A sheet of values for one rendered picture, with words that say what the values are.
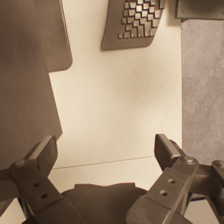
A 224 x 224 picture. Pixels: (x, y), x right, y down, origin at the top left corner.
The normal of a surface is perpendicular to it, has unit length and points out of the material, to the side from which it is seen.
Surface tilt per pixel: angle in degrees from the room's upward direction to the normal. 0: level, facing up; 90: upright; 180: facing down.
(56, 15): 0
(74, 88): 0
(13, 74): 86
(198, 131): 0
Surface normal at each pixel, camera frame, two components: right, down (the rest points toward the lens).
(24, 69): 0.99, -0.11
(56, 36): 0.03, 0.30
